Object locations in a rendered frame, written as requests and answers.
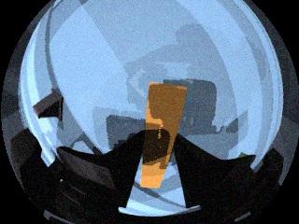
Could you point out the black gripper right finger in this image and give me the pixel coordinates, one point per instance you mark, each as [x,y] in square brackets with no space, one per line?
[201,173]

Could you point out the light green flat bar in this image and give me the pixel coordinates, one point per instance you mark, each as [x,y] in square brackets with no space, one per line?
[242,155]

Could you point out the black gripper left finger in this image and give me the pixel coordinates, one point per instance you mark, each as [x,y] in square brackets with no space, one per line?
[115,169]

